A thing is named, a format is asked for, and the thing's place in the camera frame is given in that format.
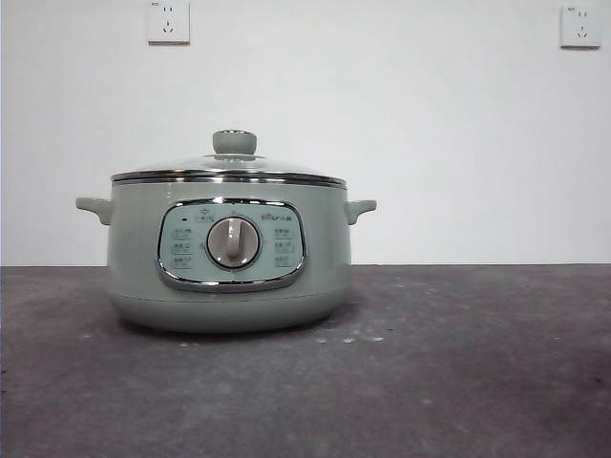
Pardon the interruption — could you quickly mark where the glass lid with green knob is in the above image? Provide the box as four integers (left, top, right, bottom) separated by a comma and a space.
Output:
110, 129, 347, 185

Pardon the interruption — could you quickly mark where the pale green electric pot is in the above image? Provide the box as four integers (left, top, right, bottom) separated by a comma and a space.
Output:
74, 176, 379, 334

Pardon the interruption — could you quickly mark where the white wall socket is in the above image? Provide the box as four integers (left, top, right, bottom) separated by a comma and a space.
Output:
559, 4, 603, 51
146, 0, 192, 48

